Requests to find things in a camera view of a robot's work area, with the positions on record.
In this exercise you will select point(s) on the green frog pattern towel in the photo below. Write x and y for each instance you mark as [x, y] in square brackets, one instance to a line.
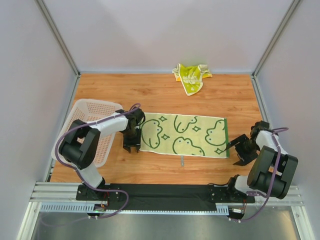
[185, 135]

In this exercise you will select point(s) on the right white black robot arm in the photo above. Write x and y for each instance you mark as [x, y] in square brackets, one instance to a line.
[272, 171]

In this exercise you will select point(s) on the aluminium frame post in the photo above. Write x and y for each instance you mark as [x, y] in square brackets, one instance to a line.
[276, 36]
[57, 35]

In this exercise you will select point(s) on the white plastic basket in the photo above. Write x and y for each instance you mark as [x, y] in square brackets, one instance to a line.
[91, 110]

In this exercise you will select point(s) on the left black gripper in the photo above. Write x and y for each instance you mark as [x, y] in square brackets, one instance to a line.
[131, 144]

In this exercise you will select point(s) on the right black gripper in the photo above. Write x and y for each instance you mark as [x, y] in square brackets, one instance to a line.
[244, 149]

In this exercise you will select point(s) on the crumpled yellow green towel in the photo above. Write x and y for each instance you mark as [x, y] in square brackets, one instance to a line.
[191, 77]

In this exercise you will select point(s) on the right aluminium frame post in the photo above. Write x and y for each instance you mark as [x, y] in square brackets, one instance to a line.
[276, 36]

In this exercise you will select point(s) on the aluminium front rail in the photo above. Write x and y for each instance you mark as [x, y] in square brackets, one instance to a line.
[66, 192]

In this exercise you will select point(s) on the slotted grey cable duct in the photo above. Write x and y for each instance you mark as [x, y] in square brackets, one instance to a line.
[90, 208]

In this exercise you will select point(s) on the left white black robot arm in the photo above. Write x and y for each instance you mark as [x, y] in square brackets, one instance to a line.
[77, 148]

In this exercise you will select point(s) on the left aluminium frame post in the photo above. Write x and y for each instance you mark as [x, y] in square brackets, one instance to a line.
[57, 35]

